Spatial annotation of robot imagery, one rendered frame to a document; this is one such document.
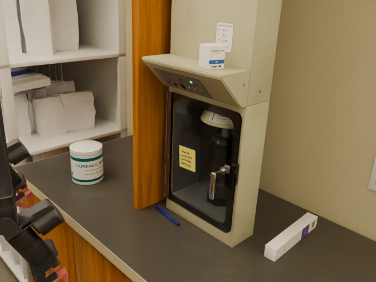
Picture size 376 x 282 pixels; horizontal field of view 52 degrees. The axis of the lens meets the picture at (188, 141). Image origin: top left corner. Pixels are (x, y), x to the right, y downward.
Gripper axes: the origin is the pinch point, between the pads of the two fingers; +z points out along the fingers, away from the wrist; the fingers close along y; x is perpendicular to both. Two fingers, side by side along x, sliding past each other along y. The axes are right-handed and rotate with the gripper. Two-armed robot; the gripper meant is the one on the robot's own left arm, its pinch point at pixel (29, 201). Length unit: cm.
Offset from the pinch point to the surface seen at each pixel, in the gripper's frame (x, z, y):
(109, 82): -64, 14, 89
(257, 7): -77, -36, -48
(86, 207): -14.0, 13.5, -4.0
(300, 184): -84, 41, -37
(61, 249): 4.0, 31.7, 8.9
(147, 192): -34.7, 17.4, -13.3
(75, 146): -23.8, 1.7, 19.1
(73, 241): -2.7, 24.1, -1.6
